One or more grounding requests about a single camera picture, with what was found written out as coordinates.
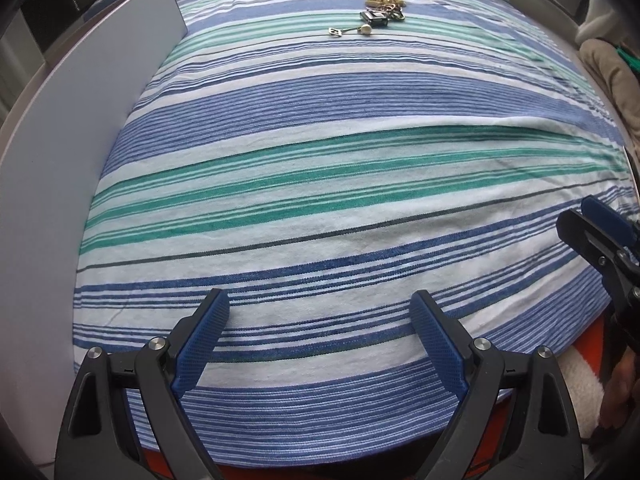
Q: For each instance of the blue green striped cloth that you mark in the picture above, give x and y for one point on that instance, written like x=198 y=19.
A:
x=350 y=185

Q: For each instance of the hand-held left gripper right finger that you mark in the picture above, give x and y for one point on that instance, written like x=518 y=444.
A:
x=437 y=345

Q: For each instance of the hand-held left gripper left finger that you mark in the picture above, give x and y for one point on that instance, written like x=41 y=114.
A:
x=200 y=345

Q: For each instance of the orange cloth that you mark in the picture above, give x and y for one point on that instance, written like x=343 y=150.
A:
x=587 y=340

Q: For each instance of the white fluffy towel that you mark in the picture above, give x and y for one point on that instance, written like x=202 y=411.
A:
x=582 y=395

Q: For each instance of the grey partition board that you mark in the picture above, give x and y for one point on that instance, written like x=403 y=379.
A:
x=65 y=170

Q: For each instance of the beige cushion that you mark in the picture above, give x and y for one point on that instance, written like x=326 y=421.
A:
x=612 y=90

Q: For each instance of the black wrist watch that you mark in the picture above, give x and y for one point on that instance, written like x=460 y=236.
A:
x=375 y=19

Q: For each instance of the white pearl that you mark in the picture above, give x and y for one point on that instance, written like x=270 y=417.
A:
x=366 y=30

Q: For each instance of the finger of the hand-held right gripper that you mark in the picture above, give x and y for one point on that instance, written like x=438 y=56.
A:
x=607 y=217
x=580 y=232

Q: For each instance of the black chair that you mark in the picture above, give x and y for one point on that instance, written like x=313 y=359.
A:
x=65 y=5

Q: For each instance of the square metal pendant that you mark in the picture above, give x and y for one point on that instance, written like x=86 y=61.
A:
x=336 y=33

